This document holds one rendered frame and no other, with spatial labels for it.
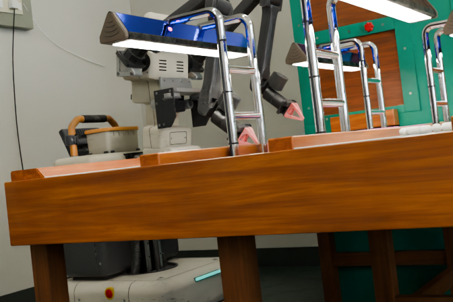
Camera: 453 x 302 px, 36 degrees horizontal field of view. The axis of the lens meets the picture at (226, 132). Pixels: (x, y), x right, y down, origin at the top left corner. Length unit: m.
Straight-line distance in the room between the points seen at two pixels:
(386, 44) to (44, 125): 2.18
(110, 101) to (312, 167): 3.63
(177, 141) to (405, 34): 1.09
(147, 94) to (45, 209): 1.38
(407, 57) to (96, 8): 2.46
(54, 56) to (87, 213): 2.97
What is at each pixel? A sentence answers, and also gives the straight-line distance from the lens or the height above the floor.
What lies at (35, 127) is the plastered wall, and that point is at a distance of 4.35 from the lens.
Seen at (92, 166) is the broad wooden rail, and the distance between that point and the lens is 1.91.
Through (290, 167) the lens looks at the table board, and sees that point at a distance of 1.33.
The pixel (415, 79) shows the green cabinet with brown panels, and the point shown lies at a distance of 3.15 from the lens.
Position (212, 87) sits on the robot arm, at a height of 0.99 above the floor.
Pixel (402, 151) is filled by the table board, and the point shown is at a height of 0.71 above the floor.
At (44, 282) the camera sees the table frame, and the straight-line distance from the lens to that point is 1.85.
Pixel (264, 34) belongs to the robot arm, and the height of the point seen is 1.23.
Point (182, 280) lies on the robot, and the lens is 2.90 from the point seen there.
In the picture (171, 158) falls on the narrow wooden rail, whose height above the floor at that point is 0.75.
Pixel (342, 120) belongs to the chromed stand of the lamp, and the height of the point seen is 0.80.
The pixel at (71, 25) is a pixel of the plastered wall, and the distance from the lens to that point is 4.71.
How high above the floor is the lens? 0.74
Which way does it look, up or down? 2 degrees up
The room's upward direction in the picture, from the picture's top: 7 degrees counter-clockwise
